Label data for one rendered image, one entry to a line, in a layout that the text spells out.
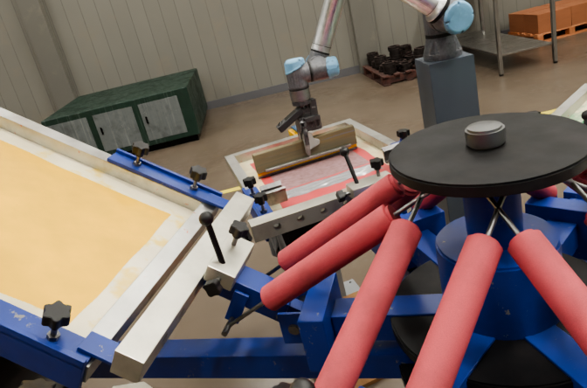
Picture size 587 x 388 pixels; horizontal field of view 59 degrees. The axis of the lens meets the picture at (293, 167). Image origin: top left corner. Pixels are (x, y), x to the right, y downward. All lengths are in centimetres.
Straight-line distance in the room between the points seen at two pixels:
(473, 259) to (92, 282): 71
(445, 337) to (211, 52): 760
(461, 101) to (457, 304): 155
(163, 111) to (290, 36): 254
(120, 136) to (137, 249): 556
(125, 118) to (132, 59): 183
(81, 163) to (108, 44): 694
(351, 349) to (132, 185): 82
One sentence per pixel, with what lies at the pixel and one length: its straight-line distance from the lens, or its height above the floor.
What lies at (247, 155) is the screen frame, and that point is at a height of 97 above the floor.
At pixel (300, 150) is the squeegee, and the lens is 197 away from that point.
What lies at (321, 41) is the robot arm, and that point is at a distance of 203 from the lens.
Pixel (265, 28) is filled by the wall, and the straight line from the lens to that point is 809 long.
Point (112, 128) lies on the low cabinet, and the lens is 672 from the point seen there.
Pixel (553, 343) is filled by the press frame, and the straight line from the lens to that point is 94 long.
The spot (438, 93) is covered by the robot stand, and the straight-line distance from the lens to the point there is 215.
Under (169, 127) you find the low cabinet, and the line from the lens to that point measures 658.
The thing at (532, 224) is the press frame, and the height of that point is 115.
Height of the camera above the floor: 163
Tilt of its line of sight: 20 degrees down
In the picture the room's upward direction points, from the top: 13 degrees counter-clockwise
